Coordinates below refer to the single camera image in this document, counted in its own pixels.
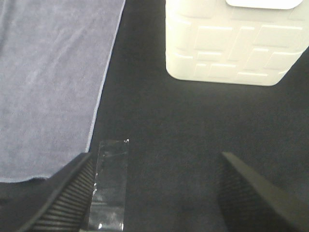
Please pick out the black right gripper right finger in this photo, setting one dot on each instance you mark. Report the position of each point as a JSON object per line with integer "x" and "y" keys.
{"x": 250, "y": 203}

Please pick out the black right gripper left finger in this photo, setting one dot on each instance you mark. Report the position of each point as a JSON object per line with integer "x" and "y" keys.
{"x": 59, "y": 204}

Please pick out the grey microfibre towel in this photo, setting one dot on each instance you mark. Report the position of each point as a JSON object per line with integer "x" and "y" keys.
{"x": 54, "y": 56}

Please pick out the right clear tape strip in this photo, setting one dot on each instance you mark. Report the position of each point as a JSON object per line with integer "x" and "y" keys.
{"x": 107, "y": 208}

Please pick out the white storage bin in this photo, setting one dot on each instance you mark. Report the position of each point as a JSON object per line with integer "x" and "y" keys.
{"x": 248, "y": 42}

